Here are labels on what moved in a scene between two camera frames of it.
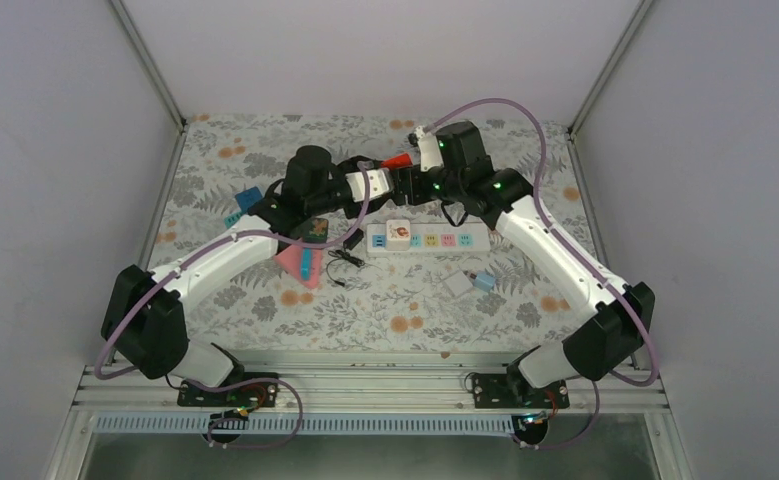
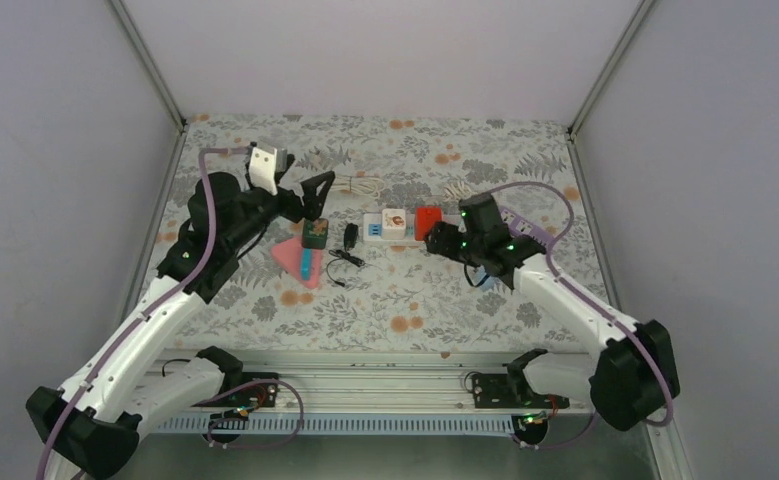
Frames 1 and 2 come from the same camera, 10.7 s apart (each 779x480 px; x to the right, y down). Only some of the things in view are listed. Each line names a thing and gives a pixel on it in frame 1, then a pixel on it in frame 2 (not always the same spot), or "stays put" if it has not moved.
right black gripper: (416, 195) to (441, 242)
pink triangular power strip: (290, 259) stays put
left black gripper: (353, 166) to (311, 207)
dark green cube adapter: (316, 231) stays put
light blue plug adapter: (306, 264) stays put
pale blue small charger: (485, 281) stays put
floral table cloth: (384, 228) stays put
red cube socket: (399, 161) to (425, 218)
